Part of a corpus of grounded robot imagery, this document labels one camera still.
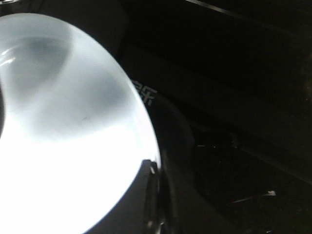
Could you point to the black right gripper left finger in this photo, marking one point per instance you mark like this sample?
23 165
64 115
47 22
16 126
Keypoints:
137 211

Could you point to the black glass gas cooktop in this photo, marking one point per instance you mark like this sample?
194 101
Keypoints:
227 85

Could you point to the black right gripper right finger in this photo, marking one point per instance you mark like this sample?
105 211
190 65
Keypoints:
186 212

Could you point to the light blue plate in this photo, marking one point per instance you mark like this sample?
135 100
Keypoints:
74 133

